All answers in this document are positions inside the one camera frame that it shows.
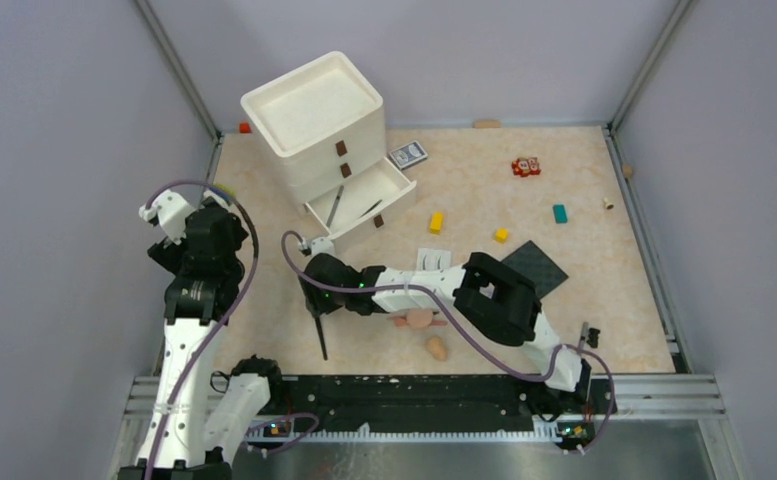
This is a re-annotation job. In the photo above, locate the green blue white toy block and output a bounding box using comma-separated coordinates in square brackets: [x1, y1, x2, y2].
[209, 185, 235, 201]

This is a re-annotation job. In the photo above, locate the yellow rectangular toy block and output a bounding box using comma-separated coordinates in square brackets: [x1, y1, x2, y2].
[428, 211, 445, 235]

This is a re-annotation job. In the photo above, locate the blue playing card deck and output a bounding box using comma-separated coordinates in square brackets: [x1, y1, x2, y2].
[388, 141, 429, 170]

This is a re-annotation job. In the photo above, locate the teal toy block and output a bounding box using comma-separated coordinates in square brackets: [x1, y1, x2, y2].
[552, 204, 568, 224]

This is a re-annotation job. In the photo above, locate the wooden block at wall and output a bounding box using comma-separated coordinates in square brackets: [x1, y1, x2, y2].
[472, 119, 502, 129]

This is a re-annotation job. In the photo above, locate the white plastic drawer organizer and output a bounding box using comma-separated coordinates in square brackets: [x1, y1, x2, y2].
[240, 51, 418, 251]

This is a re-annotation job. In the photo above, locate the beige makeup sponge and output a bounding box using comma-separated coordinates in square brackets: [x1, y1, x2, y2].
[424, 336, 448, 362]

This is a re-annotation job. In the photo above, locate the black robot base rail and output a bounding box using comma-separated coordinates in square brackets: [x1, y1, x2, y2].
[261, 375, 617, 434]

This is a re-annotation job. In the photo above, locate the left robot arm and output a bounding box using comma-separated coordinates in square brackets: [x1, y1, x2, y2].
[117, 189, 285, 479]

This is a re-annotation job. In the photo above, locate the dark green building baseplate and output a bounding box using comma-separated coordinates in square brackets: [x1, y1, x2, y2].
[502, 240, 569, 299]

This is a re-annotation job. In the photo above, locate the peach powder puff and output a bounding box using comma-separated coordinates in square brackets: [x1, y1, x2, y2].
[405, 309, 434, 329]

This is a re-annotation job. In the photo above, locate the white false eyelash card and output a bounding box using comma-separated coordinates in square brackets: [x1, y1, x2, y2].
[416, 248, 452, 271]

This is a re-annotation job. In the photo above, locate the thin black pencil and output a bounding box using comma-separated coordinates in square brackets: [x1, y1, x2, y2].
[361, 200, 383, 218]

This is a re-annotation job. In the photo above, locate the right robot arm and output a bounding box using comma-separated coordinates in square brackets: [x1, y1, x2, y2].
[298, 252, 591, 412]

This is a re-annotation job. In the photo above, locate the small yellow cube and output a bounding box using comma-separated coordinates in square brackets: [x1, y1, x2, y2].
[493, 228, 510, 243]

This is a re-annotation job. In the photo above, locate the black makeup brush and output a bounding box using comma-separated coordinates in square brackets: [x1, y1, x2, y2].
[313, 313, 328, 361]

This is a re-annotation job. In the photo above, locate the silver eyeliner pencil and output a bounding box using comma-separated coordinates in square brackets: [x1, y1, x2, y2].
[325, 185, 345, 228]

